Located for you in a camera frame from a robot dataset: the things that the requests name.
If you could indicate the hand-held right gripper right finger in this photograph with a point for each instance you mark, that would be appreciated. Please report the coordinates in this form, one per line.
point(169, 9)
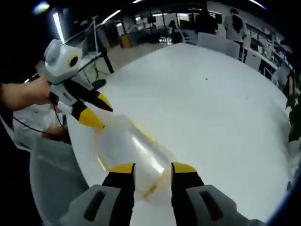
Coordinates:
point(185, 193)

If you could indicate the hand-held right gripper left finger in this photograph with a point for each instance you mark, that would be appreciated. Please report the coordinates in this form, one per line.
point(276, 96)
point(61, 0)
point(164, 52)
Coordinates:
point(117, 193)

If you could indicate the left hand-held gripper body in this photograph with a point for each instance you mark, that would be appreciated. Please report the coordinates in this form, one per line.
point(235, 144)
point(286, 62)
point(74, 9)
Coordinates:
point(60, 63)

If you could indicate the person's left hand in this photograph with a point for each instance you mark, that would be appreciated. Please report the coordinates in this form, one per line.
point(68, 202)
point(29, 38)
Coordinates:
point(37, 93)

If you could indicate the small black object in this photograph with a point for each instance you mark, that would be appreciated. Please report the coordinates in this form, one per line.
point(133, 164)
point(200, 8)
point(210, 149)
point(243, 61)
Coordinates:
point(99, 83)

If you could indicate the ceiling light strip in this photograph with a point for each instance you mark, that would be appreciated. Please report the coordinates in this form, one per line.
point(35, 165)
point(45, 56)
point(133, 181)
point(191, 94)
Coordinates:
point(58, 27)
point(111, 16)

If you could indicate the computer monitor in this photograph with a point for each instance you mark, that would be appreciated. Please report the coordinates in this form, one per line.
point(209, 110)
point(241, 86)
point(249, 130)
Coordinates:
point(92, 37)

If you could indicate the yellow cabinet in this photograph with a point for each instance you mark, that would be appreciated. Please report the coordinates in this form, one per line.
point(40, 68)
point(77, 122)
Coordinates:
point(125, 41)

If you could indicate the grey mesh office chair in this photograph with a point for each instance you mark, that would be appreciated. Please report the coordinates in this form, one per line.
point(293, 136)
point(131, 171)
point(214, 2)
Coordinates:
point(54, 179)

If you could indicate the green potted plant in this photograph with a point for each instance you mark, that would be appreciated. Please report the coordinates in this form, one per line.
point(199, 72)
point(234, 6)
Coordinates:
point(295, 113)

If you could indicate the wide white chair back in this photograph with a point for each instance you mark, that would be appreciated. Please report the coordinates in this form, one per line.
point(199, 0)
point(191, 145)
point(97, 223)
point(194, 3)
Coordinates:
point(218, 44)

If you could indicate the narrow white chair back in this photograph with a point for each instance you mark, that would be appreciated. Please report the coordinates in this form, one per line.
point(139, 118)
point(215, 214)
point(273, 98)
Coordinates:
point(252, 60)

